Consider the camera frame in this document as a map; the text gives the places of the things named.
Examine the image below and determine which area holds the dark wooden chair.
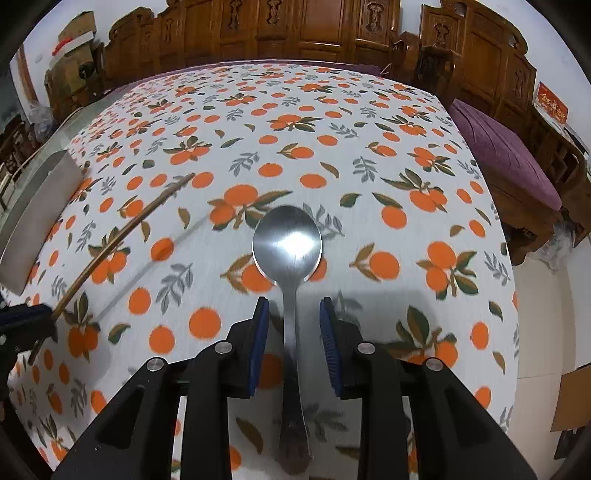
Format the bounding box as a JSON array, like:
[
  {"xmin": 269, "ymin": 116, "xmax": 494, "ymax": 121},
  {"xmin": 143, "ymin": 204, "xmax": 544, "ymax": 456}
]
[{"xmin": 390, "ymin": 30, "xmax": 462, "ymax": 100}]

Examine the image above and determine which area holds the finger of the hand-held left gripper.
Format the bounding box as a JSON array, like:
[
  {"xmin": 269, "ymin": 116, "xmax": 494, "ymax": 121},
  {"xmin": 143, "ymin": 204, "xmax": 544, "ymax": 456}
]
[
  {"xmin": 0, "ymin": 323, "xmax": 59, "ymax": 407},
  {"xmin": 0, "ymin": 305, "xmax": 53, "ymax": 330}
]

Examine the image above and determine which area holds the small cardboard box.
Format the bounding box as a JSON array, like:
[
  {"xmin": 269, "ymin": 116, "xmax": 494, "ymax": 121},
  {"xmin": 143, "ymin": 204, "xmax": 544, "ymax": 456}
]
[{"xmin": 59, "ymin": 11, "xmax": 98, "ymax": 47}]

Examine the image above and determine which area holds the orange fruit print tablecloth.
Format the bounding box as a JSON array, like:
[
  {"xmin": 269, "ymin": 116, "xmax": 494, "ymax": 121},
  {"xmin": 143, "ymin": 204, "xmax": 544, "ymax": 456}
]
[{"xmin": 7, "ymin": 62, "xmax": 520, "ymax": 480}]

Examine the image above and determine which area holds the metal spoon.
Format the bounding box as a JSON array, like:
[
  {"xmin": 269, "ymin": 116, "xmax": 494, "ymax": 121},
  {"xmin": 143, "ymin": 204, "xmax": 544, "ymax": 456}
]
[{"xmin": 252, "ymin": 204, "xmax": 323, "ymax": 476}]

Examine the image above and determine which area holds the wooden framed glass door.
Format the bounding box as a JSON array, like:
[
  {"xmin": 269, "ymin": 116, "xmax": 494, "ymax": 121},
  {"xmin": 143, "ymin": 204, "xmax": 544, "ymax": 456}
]
[{"xmin": 0, "ymin": 44, "xmax": 40, "ymax": 121}]

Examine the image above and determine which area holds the large cardboard box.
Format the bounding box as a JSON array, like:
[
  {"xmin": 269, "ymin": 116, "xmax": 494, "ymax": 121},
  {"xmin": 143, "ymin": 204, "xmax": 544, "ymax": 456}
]
[{"xmin": 44, "ymin": 44, "xmax": 105, "ymax": 121}]

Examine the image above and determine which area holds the red sign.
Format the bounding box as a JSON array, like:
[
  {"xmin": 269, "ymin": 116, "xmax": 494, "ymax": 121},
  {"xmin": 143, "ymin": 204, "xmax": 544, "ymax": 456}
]
[{"xmin": 533, "ymin": 82, "xmax": 568, "ymax": 127}]

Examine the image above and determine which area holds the flat cardboard sheet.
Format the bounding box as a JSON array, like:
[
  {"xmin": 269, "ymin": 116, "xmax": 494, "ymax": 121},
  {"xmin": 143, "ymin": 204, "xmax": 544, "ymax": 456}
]
[{"xmin": 551, "ymin": 367, "xmax": 591, "ymax": 432}]

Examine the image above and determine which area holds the purple table undercloth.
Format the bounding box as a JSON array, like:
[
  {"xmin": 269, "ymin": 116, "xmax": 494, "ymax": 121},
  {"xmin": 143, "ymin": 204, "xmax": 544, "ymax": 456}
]
[{"xmin": 106, "ymin": 58, "xmax": 386, "ymax": 90}]

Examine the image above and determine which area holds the purple seat cushion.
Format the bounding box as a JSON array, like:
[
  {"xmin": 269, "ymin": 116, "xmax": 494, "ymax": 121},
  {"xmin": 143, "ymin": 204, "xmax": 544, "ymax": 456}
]
[{"xmin": 450, "ymin": 99, "xmax": 561, "ymax": 213}]

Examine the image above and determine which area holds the brown wooden chopstick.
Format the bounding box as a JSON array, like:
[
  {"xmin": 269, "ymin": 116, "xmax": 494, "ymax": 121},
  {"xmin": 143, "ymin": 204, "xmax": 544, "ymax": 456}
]
[{"xmin": 28, "ymin": 173, "xmax": 195, "ymax": 366}]

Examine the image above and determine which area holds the clear plastic bag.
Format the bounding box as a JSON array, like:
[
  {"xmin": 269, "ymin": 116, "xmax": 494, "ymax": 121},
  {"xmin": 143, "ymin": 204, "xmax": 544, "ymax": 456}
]
[
  {"xmin": 28, "ymin": 104, "xmax": 52, "ymax": 136},
  {"xmin": 539, "ymin": 222, "xmax": 579, "ymax": 271}
]

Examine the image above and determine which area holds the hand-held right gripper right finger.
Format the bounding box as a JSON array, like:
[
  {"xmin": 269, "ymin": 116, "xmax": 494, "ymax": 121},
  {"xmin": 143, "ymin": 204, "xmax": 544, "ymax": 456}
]
[{"xmin": 320, "ymin": 296, "xmax": 539, "ymax": 480}]

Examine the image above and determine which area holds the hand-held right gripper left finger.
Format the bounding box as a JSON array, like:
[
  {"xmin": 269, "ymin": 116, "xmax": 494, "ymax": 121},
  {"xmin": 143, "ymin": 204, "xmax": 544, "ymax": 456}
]
[{"xmin": 51, "ymin": 296, "xmax": 271, "ymax": 480}]

